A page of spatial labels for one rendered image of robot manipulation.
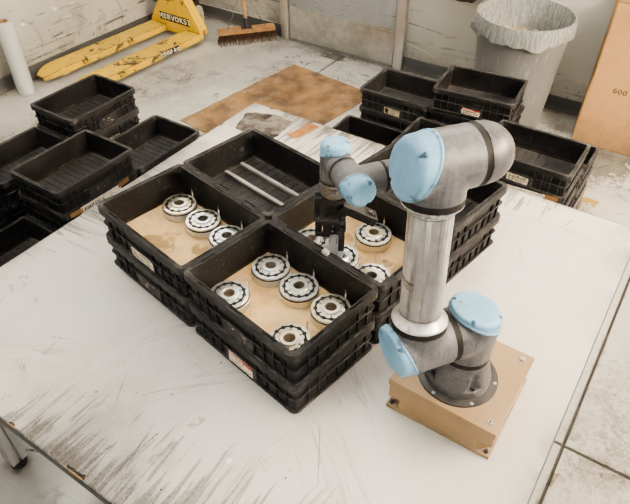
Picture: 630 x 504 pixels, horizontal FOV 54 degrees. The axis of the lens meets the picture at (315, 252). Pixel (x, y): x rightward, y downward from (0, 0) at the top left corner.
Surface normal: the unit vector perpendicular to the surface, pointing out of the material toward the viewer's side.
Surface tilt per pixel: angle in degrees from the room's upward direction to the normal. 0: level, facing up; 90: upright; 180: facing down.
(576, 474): 0
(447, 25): 90
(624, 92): 76
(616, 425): 0
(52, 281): 0
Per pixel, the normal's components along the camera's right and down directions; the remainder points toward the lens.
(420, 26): -0.55, 0.55
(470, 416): 0.04, -0.76
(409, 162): -0.91, 0.11
